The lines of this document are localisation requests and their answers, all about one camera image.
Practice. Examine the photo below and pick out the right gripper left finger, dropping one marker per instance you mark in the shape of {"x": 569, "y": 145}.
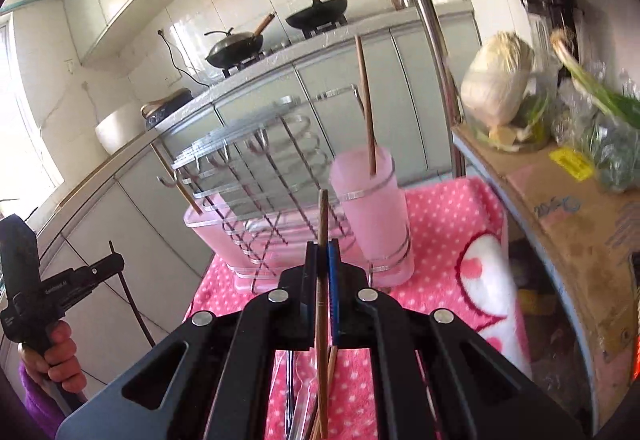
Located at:
{"x": 283, "y": 318}

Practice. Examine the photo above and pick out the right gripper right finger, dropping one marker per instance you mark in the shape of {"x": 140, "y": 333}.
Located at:
{"x": 356, "y": 310}

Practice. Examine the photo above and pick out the brown wooden chopstick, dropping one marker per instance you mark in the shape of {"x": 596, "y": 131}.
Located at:
{"x": 367, "y": 106}
{"x": 322, "y": 294}
{"x": 320, "y": 426}

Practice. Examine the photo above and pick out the black plastic spoon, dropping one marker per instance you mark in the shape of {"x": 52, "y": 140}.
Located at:
{"x": 289, "y": 392}

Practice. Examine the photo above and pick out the left hand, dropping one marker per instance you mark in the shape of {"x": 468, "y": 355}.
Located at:
{"x": 58, "y": 365}

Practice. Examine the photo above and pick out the pink drip tray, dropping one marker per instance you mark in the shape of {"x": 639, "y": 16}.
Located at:
{"x": 253, "y": 251}

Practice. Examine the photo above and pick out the pink utensil cup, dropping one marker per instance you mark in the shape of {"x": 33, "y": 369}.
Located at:
{"x": 377, "y": 212}

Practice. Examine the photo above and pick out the pink polka dot towel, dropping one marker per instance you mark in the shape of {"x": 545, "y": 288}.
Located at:
{"x": 461, "y": 263}

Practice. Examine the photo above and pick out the white rice cooker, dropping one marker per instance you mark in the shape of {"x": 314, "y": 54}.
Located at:
{"x": 120, "y": 127}

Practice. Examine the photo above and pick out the black induction cooker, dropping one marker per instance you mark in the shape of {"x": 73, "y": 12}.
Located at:
{"x": 156, "y": 111}

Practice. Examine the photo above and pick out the white napa cabbage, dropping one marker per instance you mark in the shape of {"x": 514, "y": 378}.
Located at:
{"x": 493, "y": 87}

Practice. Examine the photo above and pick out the black wok with lid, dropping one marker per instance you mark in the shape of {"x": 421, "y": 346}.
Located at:
{"x": 235, "y": 48}

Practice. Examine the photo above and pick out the green onions in bag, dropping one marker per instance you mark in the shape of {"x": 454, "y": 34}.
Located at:
{"x": 597, "y": 118}

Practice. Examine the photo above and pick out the black frying pan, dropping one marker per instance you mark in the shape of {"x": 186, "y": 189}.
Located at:
{"x": 319, "y": 13}

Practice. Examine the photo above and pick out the black blender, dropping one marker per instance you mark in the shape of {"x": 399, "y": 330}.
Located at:
{"x": 545, "y": 16}

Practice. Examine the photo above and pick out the metal wire dish rack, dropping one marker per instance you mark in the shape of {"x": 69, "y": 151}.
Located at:
{"x": 267, "y": 160}

